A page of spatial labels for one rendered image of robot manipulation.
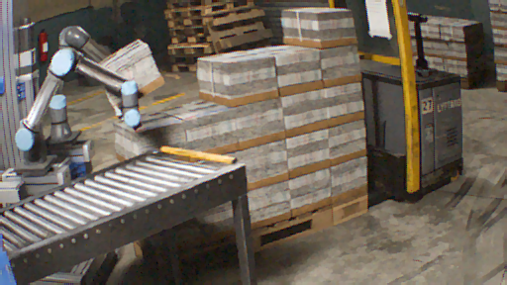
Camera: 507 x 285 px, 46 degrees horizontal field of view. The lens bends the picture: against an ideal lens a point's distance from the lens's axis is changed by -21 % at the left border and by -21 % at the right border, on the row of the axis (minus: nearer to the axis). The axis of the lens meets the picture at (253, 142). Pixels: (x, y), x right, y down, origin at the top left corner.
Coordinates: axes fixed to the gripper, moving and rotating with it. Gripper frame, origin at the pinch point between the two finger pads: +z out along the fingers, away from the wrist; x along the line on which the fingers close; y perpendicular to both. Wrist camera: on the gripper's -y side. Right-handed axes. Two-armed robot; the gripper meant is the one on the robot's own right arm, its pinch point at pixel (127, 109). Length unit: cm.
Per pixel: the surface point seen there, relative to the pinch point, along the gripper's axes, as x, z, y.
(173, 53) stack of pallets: -105, 696, -114
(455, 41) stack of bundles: -381, 343, -183
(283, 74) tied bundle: -83, 36, -34
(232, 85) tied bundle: -55, 27, -24
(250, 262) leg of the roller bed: -13, -65, -70
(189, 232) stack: 2, 17, -78
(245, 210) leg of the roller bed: -22, -64, -47
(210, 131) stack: -34, 24, -38
